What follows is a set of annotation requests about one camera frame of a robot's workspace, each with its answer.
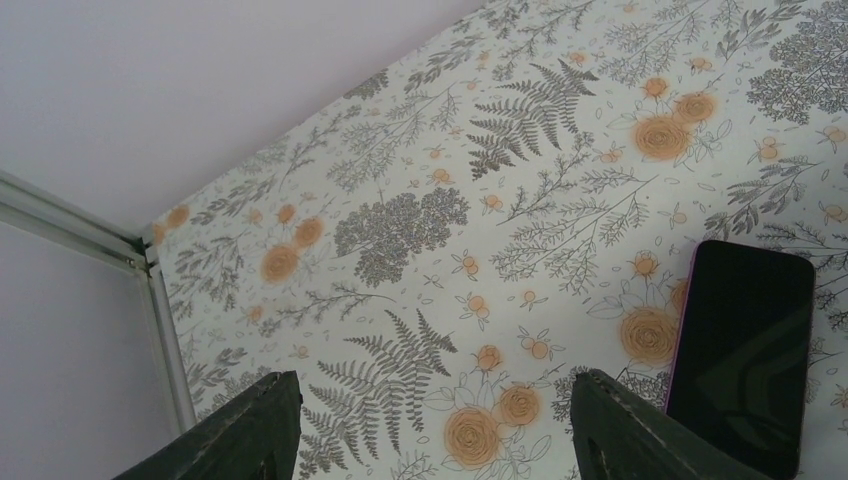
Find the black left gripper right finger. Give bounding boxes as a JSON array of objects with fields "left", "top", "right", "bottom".
[{"left": 570, "top": 369, "right": 767, "bottom": 480}]

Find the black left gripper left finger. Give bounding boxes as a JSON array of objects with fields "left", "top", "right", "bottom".
[{"left": 118, "top": 371, "right": 303, "bottom": 480}]

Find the black smartphone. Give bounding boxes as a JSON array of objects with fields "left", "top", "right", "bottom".
[{"left": 665, "top": 240, "right": 816, "bottom": 479}]

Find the floral patterned table mat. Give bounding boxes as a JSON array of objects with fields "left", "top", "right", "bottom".
[{"left": 153, "top": 1, "right": 847, "bottom": 479}]

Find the aluminium frame post left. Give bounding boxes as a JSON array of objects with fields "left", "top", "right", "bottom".
[{"left": 1, "top": 172, "right": 195, "bottom": 435}]

